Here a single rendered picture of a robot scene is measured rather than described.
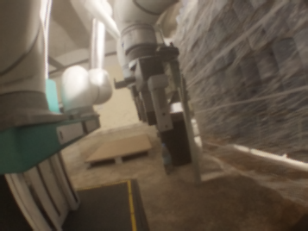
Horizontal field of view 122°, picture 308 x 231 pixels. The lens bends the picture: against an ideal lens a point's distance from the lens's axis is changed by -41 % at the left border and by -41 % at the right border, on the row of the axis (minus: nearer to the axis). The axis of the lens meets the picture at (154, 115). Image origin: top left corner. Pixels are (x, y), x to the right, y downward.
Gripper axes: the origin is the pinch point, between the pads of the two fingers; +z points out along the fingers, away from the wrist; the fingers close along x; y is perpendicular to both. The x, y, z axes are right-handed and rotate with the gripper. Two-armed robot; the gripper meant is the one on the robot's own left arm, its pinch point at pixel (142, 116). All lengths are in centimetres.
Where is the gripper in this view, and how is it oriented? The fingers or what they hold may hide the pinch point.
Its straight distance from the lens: 62.5
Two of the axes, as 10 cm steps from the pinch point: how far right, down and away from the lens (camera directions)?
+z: 2.2, 9.7, 0.5
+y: 9.6, -2.2, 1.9
